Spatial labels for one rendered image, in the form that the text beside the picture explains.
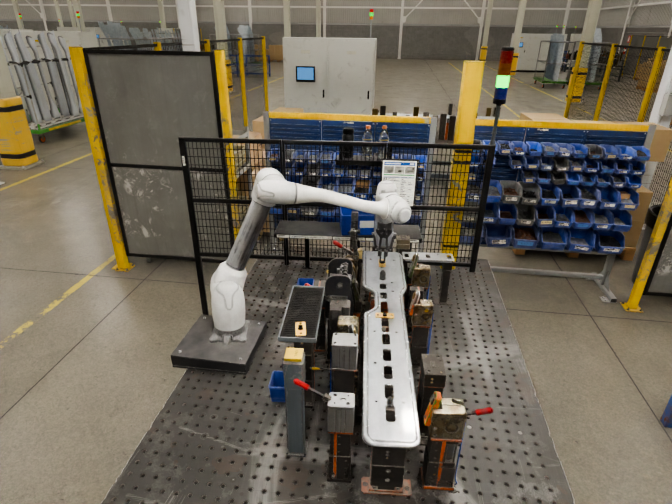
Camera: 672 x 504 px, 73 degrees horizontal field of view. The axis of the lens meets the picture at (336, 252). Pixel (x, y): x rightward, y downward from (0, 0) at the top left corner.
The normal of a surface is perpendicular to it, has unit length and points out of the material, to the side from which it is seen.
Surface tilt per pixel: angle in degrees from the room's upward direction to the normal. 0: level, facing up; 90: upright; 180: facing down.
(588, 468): 0
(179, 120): 91
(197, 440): 0
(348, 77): 90
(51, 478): 0
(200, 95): 90
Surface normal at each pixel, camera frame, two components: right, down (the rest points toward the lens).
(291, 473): 0.01, -0.90
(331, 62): -0.14, 0.44
